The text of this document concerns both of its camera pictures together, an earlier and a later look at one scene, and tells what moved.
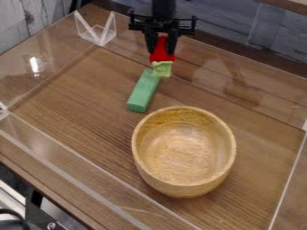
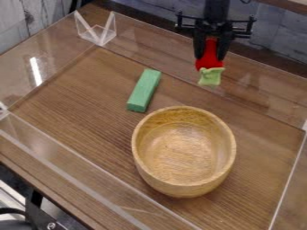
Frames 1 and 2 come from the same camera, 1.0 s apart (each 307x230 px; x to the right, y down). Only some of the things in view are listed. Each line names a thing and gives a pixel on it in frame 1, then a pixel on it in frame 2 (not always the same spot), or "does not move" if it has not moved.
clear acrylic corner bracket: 97,35 does not move
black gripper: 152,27 to 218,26
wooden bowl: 183,148 does not move
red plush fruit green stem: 160,59 to 210,65
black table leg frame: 37,219 does not move
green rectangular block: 143,91 does not move
